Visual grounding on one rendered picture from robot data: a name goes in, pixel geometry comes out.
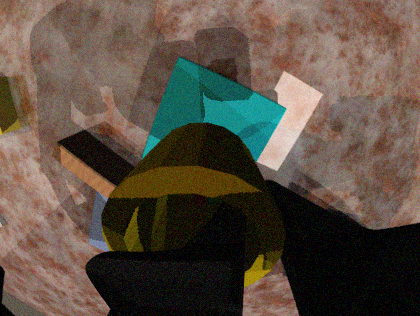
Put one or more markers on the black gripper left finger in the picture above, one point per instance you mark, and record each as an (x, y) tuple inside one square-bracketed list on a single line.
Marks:
[(206, 274)]

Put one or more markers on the brown wooden bar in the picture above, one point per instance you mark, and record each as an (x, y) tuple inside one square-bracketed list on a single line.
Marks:
[(89, 159)]

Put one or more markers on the yellow block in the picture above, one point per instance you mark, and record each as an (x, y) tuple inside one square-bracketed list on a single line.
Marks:
[(8, 117)]

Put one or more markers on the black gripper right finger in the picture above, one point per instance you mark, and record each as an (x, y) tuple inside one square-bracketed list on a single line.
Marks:
[(333, 264)]

